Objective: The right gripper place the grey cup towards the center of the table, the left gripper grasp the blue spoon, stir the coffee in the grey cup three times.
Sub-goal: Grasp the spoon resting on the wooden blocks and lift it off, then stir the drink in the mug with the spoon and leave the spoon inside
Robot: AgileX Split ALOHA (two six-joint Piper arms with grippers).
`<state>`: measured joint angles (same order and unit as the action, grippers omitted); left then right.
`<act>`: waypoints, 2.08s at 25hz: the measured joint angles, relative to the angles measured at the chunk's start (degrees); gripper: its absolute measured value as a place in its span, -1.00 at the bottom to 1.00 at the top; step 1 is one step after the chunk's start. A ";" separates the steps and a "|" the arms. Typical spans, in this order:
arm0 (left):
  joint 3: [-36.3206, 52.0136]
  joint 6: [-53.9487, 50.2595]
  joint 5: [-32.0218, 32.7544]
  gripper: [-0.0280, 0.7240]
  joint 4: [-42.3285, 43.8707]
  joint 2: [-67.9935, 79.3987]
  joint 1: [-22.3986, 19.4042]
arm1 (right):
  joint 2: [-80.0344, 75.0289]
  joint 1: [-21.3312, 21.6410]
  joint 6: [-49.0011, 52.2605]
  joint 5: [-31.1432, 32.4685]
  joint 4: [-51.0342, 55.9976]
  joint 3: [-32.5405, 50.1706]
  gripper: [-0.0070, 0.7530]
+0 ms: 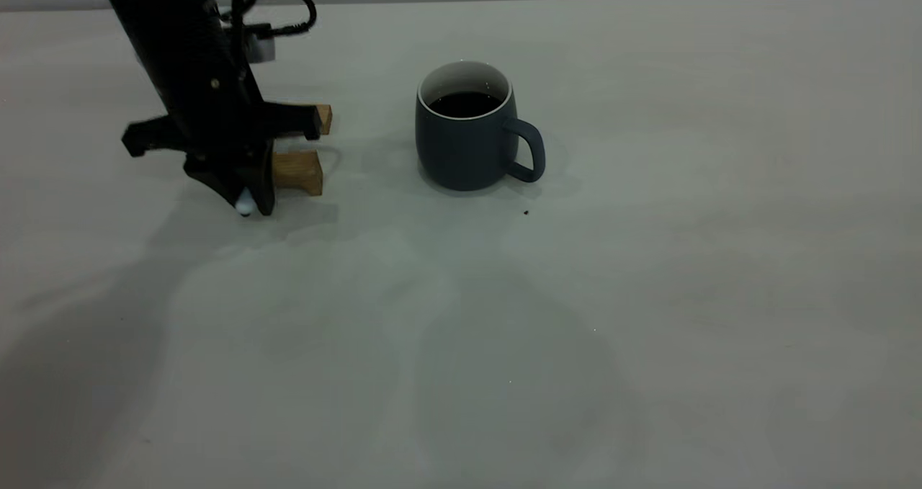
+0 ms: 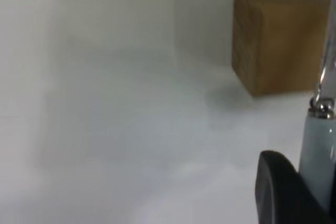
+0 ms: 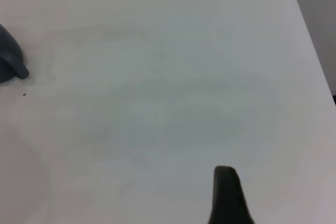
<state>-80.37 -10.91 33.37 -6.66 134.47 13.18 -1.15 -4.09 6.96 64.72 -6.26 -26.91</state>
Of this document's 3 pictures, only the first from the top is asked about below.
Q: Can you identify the black coffee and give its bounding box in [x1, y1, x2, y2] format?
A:
[429, 91, 503, 119]

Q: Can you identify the arched wooden block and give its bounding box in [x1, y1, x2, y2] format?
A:
[272, 149, 323, 197]

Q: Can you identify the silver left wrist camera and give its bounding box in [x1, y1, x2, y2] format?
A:
[220, 6, 277, 63]

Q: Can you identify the black camera cable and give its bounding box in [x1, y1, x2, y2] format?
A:
[230, 0, 318, 40]

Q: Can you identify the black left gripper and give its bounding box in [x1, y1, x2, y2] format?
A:
[108, 14, 323, 217]

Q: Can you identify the dark grey ceramic cup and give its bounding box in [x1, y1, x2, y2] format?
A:
[415, 60, 546, 192]

